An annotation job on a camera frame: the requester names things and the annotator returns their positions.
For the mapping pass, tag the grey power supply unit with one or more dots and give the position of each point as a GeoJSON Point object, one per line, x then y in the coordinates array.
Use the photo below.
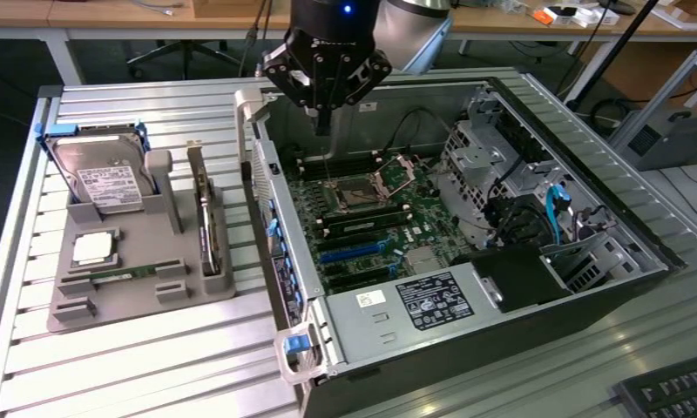
{"type": "Point", "coordinates": [372, 335]}

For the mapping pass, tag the black keyboard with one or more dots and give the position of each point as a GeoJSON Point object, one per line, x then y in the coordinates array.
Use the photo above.
{"type": "Point", "coordinates": [674, 392]}

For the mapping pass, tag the green RAM stick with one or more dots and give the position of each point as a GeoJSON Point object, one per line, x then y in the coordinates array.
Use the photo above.
{"type": "Point", "coordinates": [122, 274]}

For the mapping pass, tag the blue case latch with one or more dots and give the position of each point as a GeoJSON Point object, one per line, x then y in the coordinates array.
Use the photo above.
{"type": "Point", "coordinates": [295, 344]}

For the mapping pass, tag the silver chipset heatsink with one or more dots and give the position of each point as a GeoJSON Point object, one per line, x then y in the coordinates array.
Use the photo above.
{"type": "Point", "coordinates": [425, 261]}

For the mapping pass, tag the black office chair base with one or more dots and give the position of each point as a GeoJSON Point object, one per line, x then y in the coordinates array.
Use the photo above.
{"type": "Point", "coordinates": [188, 52]}

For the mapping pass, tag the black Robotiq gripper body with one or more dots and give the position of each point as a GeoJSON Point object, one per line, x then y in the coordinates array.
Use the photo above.
{"type": "Point", "coordinates": [331, 26]}

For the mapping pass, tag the small orange box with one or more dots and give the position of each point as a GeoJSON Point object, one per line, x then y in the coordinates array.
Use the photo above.
{"type": "Point", "coordinates": [543, 17]}

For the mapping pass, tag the brown wooden box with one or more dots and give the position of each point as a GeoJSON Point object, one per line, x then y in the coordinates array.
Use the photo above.
{"type": "Point", "coordinates": [227, 8]}

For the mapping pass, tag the tall silver disk bay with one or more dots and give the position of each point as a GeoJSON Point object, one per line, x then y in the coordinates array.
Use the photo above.
{"type": "Point", "coordinates": [535, 172]}

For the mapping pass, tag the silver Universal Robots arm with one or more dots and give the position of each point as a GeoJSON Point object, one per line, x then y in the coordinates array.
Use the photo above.
{"type": "Point", "coordinates": [407, 39]}

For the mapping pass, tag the small black device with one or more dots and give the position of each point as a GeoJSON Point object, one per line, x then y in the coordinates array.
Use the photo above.
{"type": "Point", "coordinates": [561, 11]}

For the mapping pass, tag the graphics card with black cooler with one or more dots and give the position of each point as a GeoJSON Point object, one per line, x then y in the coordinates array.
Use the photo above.
{"type": "Point", "coordinates": [210, 226]}

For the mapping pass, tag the small white box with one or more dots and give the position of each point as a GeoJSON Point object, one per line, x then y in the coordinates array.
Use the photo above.
{"type": "Point", "coordinates": [602, 17]}

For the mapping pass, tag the green motherboard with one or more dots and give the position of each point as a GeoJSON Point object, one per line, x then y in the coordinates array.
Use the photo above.
{"type": "Point", "coordinates": [437, 217]}

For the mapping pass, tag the black expansion slot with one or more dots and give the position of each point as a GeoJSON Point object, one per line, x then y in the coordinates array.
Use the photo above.
{"type": "Point", "coordinates": [346, 244]}
{"type": "Point", "coordinates": [363, 285]}
{"type": "Point", "coordinates": [358, 275]}

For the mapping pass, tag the CPU socket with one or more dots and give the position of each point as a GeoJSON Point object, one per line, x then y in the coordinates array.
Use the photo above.
{"type": "Point", "coordinates": [358, 193]}

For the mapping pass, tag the aluminium profile frame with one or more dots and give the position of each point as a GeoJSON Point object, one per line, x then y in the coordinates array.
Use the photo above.
{"type": "Point", "coordinates": [671, 82]}

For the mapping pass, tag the metal socket cover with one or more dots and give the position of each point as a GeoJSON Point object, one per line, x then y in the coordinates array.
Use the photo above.
{"type": "Point", "coordinates": [398, 174]}

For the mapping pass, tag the silver CPU chip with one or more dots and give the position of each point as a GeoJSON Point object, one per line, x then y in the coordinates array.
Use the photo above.
{"type": "Point", "coordinates": [92, 248]}

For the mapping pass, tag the low silver disk bay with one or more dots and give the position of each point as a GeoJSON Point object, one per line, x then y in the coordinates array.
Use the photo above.
{"type": "Point", "coordinates": [605, 257]}

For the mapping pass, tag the grey plastic parts rack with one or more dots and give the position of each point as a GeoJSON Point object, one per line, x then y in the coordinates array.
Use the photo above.
{"type": "Point", "coordinates": [146, 244]}

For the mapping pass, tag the black labelled RAM stick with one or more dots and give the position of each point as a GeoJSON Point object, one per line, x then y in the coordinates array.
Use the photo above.
{"type": "Point", "coordinates": [363, 226]}

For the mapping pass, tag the black RAM slot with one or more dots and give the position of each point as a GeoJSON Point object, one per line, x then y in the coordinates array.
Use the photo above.
{"type": "Point", "coordinates": [338, 160]}
{"type": "Point", "coordinates": [340, 170]}
{"type": "Point", "coordinates": [360, 212]}
{"type": "Point", "coordinates": [363, 217]}

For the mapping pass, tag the black tripod pole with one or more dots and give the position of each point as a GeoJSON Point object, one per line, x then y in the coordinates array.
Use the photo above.
{"type": "Point", "coordinates": [617, 49]}

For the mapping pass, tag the hard disk with blue bracket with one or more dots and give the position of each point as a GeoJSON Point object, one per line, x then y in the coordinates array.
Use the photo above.
{"type": "Point", "coordinates": [92, 161]}

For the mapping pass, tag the black open PC case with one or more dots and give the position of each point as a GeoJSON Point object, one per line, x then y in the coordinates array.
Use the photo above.
{"type": "Point", "coordinates": [501, 348]}

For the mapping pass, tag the black plastic shroud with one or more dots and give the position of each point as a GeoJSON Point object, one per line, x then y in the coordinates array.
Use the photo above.
{"type": "Point", "coordinates": [518, 278]}

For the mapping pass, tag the thin socket locking lever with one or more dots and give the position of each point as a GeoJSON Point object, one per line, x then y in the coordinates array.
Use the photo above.
{"type": "Point", "coordinates": [328, 167]}

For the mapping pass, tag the wooden desk white frame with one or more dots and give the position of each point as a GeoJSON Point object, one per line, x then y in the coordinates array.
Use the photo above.
{"type": "Point", "coordinates": [92, 17]}
{"type": "Point", "coordinates": [501, 24]}

